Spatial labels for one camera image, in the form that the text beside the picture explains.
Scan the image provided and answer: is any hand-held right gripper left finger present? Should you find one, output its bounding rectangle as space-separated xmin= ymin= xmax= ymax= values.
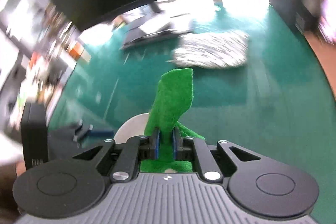
xmin=72 ymin=127 xmax=160 ymax=182

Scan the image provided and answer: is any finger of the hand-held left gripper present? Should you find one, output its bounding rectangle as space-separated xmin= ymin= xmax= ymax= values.
xmin=74 ymin=120 xmax=115 ymax=148

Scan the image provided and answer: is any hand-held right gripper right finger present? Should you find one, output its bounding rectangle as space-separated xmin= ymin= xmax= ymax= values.
xmin=172 ymin=127 xmax=261 ymax=181

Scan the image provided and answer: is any white bowl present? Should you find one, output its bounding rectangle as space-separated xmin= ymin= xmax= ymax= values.
xmin=113 ymin=113 xmax=150 ymax=144

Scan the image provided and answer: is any green cloth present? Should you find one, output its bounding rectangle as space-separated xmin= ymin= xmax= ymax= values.
xmin=140 ymin=68 xmax=206 ymax=173

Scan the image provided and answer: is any grey striped cloth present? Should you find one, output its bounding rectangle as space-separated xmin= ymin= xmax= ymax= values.
xmin=168 ymin=32 xmax=250 ymax=68

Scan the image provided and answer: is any cork mouse pad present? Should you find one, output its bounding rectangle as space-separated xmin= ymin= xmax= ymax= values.
xmin=304 ymin=32 xmax=336 ymax=104

